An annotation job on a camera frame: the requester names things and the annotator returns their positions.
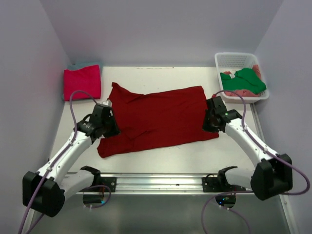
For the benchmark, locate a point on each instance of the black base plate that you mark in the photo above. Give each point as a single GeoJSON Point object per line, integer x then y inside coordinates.
{"type": "Point", "coordinates": [213, 183]}
{"type": "Point", "coordinates": [110, 182]}

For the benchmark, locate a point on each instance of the white plastic basket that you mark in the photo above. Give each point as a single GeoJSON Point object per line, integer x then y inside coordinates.
{"type": "Point", "coordinates": [236, 61]}

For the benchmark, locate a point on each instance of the green t shirt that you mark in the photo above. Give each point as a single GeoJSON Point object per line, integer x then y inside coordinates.
{"type": "Point", "coordinates": [244, 79]}

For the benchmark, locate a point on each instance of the aluminium mounting rail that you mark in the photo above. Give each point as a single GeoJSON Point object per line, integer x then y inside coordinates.
{"type": "Point", "coordinates": [158, 184]}

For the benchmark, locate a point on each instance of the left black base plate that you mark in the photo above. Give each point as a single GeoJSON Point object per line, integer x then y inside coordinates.
{"type": "Point", "coordinates": [110, 182]}

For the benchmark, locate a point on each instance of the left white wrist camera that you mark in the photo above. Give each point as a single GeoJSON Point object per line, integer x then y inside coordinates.
{"type": "Point", "coordinates": [107, 103]}

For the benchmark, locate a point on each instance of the dark red t shirt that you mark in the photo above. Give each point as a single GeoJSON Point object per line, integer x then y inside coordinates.
{"type": "Point", "coordinates": [155, 120]}

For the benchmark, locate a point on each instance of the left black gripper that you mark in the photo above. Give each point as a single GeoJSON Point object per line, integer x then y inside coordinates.
{"type": "Point", "coordinates": [115, 130]}

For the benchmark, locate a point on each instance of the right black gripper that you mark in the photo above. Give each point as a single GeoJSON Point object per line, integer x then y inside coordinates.
{"type": "Point", "coordinates": [206, 127]}

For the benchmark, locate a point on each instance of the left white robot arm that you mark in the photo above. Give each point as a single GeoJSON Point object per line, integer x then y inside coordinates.
{"type": "Point", "coordinates": [47, 189]}

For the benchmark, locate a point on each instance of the folded pink t shirt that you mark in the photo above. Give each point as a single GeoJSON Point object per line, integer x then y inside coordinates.
{"type": "Point", "coordinates": [82, 84]}

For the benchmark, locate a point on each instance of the salmon pink t shirt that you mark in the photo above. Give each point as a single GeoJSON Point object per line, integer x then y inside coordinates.
{"type": "Point", "coordinates": [244, 93]}

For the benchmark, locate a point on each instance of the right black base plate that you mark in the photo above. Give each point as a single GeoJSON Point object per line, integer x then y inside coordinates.
{"type": "Point", "coordinates": [213, 183]}

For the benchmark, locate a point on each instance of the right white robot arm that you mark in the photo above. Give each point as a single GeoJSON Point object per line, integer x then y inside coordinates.
{"type": "Point", "coordinates": [272, 174]}

